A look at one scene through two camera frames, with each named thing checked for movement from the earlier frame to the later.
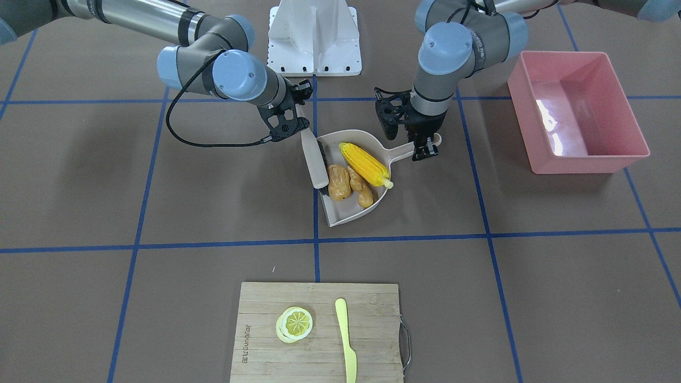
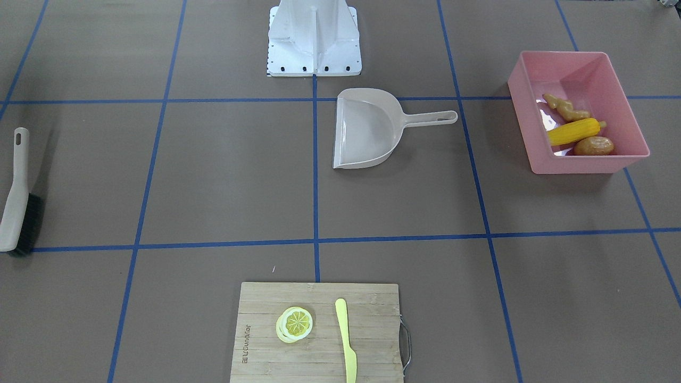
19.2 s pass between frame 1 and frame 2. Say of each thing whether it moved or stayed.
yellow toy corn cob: moved
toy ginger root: moved
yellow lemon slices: stayed
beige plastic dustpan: moved
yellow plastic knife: stayed
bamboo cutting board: stayed
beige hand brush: moved
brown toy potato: moved
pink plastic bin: stayed
